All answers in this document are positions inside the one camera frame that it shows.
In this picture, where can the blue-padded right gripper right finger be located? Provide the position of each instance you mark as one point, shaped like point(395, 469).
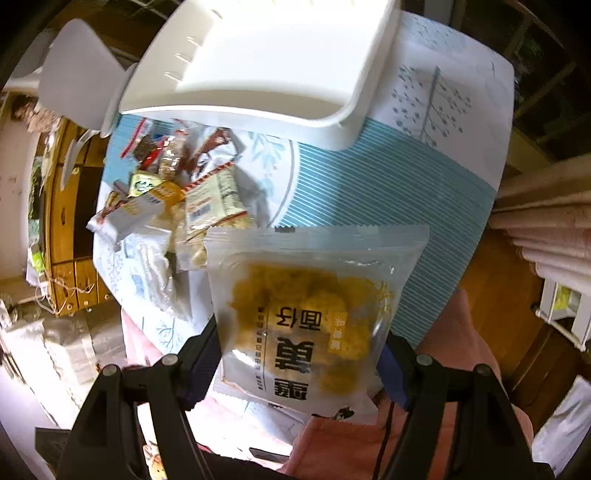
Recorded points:
point(396, 368)

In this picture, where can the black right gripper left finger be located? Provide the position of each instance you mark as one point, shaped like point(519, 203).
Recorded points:
point(199, 358)

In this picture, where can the large clear yellow-cake snack bag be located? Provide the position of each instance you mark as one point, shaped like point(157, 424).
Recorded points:
point(303, 315)

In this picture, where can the red-striped clear dark snack bag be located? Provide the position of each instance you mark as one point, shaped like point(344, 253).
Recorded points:
point(144, 141)

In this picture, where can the wooden desk with drawers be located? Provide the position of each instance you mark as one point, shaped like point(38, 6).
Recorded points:
point(66, 244)

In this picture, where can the beige barcode snack packet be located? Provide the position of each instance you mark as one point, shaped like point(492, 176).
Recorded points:
point(212, 198)

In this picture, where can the white orange oat bar packet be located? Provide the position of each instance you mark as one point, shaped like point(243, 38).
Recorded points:
point(116, 223)

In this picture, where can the green white small snack packet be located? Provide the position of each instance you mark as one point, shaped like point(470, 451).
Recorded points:
point(141, 182)

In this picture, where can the brown white chocolate snack packet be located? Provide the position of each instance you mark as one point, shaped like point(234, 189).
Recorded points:
point(208, 148)

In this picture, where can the clear nut mix snack bag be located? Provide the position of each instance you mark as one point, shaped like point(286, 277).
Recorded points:
point(171, 155)

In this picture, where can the grey office chair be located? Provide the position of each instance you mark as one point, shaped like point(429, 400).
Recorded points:
point(71, 74)

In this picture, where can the white plastic storage bin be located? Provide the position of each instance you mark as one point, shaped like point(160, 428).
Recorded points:
point(306, 71)

